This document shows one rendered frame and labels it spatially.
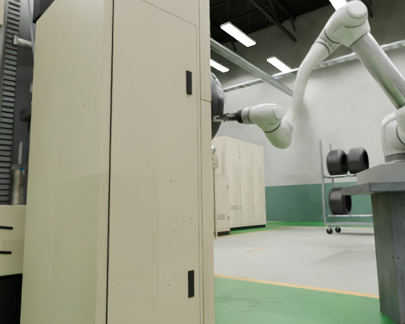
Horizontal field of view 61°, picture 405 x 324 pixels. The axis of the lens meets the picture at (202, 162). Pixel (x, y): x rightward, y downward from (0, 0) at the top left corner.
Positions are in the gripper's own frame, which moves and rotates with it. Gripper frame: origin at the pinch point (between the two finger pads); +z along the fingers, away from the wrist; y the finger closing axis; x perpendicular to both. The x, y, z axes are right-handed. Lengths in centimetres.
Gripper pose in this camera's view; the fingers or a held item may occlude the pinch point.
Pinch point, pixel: (218, 118)
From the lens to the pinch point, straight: 196.4
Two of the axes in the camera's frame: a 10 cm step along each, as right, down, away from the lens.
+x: -0.7, 10.0, -0.3
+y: -7.2, -0.8, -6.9
